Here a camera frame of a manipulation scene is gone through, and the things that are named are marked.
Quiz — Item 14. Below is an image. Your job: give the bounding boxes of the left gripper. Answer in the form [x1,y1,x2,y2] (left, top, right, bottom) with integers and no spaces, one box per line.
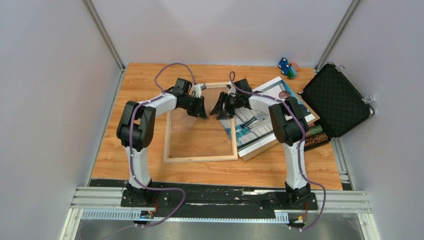
[180,95,209,121]

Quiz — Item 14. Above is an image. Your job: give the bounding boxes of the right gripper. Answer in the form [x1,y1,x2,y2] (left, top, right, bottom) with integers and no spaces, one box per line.
[211,92,243,120]

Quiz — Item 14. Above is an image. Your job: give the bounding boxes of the light wooden picture frame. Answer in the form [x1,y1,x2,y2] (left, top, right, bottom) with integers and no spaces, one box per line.
[162,82,239,165]

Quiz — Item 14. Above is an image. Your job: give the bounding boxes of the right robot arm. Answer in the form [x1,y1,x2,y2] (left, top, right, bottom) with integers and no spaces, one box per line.
[210,79,311,209]

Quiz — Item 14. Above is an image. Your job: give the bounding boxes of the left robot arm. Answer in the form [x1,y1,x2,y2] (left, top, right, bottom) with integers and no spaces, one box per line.
[116,78,207,207]

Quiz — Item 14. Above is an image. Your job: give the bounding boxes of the large printed photo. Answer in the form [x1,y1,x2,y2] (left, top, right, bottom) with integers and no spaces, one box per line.
[219,76,318,161]

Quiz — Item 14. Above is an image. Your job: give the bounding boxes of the wooden backing board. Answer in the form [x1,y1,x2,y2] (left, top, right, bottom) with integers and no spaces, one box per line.
[241,99,321,164]

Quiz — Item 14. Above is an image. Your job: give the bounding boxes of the colourful toy blocks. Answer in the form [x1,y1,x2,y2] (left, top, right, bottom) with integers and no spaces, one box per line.
[278,57,299,79]

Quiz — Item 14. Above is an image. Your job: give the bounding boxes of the poker chip tray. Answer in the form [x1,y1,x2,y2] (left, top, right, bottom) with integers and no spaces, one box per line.
[304,125,331,151]

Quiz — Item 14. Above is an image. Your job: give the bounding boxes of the black foam-lined case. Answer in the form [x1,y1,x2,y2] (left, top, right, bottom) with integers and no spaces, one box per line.
[300,62,374,139]

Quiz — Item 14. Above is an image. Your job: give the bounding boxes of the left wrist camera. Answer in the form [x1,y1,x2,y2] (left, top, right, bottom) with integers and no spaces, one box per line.
[191,83,207,98]

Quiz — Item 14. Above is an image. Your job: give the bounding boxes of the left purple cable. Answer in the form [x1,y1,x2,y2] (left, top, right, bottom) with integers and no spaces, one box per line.
[128,62,198,229]

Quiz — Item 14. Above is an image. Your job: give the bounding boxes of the purple cable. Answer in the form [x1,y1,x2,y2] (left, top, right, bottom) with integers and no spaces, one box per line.
[128,62,198,229]
[228,71,328,232]

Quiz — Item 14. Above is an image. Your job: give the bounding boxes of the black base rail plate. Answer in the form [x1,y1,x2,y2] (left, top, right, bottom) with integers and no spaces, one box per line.
[120,182,318,219]

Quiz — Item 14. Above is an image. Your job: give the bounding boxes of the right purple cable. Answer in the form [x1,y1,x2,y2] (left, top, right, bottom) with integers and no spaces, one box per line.
[228,71,328,232]

